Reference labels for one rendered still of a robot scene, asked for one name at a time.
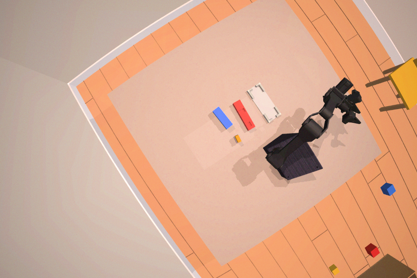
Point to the blue wide bar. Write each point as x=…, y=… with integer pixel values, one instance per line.
x=222, y=117

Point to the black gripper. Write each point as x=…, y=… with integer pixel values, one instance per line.
x=350, y=116

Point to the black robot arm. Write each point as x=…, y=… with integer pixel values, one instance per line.
x=310, y=129

